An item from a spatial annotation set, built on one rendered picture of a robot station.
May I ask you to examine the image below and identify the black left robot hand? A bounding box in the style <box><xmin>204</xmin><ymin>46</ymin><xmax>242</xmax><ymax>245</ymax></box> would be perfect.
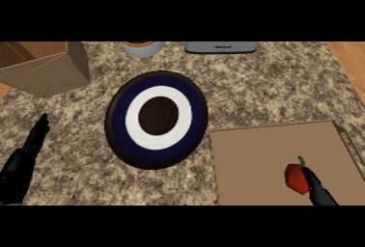
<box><xmin>0</xmin><ymin>112</ymin><xmax>51</xmax><ymax>206</ymax></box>

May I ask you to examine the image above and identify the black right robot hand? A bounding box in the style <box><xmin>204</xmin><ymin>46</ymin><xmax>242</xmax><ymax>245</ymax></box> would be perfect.
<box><xmin>301</xmin><ymin>166</ymin><xmax>341</xmax><ymax>206</ymax></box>

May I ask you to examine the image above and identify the red bell pepper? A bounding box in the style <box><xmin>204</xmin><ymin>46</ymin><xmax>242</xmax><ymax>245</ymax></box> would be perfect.
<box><xmin>283</xmin><ymin>155</ymin><xmax>311</xmax><ymax>196</ymax></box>

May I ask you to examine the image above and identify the brown tray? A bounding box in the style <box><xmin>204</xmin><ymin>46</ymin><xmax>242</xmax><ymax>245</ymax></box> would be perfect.
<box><xmin>208</xmin><ymin>120</ymin><xmax>365</xmax><ymax>206</ymax></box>

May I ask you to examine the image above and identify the navy and white plate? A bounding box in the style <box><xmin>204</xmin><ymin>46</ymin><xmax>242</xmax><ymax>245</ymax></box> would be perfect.
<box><xmin>103</xmin><ymin>70</ymin><xmax>209</xmax><ymax>171</ymax></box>

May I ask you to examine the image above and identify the brown cardboard box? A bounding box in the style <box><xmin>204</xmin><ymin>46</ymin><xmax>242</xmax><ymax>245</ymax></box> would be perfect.
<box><xmin>0</xmin><ymin>41</ymin><xmax>93</xmax><ymax>98</ymax></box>

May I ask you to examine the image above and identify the grey cup with orange rim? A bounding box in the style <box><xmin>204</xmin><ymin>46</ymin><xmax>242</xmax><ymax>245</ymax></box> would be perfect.
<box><xmin>121</xmin><ymin>41</ymin><xmax>167</xmax><ymax>59</ymax></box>

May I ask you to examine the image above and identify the grey appliance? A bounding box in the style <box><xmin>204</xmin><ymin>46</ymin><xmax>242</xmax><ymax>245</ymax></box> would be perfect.
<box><xmin>183</xmin><ymin>41</ymin><xmax>260</xmax><ymax>55</ymax></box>

